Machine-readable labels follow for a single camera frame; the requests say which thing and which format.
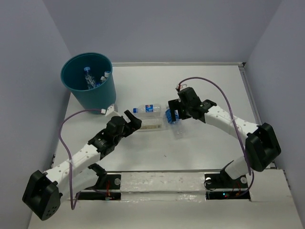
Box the large clear square bottle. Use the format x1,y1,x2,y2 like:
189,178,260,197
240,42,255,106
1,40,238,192
134,113,164,131

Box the blue cap Pepsi bottle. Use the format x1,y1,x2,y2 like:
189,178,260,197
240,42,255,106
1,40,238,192
133,104,162,114

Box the blue label white cap bottle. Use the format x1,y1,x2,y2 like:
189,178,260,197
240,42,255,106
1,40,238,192
96,71,112,86

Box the crushed bluish blue cap bottle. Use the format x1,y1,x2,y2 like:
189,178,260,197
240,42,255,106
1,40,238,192
84,67,96,89

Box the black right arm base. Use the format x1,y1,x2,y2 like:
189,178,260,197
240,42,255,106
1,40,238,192
203,164,251,200

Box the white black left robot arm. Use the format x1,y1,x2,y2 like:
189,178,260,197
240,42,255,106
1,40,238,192
22,110,142,221

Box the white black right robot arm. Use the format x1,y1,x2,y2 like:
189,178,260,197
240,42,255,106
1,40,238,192
168,87,281,187

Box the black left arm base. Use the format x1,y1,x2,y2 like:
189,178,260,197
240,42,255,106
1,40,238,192
78,164,121,201

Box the teal plastic bin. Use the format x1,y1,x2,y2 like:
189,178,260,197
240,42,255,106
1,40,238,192
61,52,116,110

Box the white front platform board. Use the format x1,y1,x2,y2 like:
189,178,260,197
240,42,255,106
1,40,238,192
29,169,302,229

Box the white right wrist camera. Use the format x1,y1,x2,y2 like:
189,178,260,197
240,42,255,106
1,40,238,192
175,83,188,92

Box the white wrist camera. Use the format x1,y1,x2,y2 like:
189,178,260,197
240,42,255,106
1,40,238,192
175,83,188,92
101,104,120,118

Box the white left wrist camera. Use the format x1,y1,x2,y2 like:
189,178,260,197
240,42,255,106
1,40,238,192
101,104,120,118

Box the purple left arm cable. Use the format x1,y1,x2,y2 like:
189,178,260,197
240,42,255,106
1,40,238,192
59,108,108,210

